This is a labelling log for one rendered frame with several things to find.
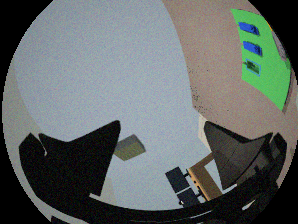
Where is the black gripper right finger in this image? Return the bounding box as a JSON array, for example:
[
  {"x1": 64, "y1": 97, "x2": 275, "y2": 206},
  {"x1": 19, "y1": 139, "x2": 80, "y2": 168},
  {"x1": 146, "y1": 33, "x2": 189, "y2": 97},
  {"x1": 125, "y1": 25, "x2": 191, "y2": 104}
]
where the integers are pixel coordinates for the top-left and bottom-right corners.
[{"x1": 204, "y1": 121, "x2": 273, "y2": 190}]

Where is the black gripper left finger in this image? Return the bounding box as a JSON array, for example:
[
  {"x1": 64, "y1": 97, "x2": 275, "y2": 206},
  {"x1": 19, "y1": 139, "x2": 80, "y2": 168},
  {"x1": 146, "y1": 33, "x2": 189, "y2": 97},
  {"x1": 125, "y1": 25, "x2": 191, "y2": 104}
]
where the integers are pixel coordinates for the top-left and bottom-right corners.
[{"x1": 39, "y1": 120, "x2": 121, "y2": 197}]

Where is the green flat panel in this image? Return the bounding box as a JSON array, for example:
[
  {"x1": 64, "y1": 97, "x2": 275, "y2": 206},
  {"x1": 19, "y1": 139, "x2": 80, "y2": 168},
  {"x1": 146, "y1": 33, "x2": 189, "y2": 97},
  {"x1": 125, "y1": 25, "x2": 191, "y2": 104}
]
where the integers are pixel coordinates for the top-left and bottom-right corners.
[{"x1": 230, "y1": 8, "x2": 291, "y2": 111}]

